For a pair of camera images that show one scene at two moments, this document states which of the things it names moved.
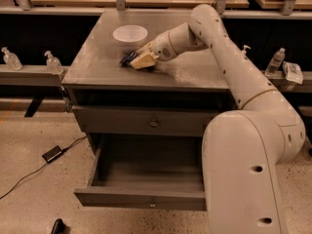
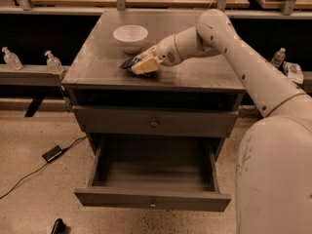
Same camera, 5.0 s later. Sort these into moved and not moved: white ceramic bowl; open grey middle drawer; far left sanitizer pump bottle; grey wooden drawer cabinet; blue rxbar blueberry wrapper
Moved: blue rxbar blueberry wrapper
Not moved: open grey middle drawer; white ceramic bowl; grey wooden drawer cabinet; far left sanitizer pump bottle
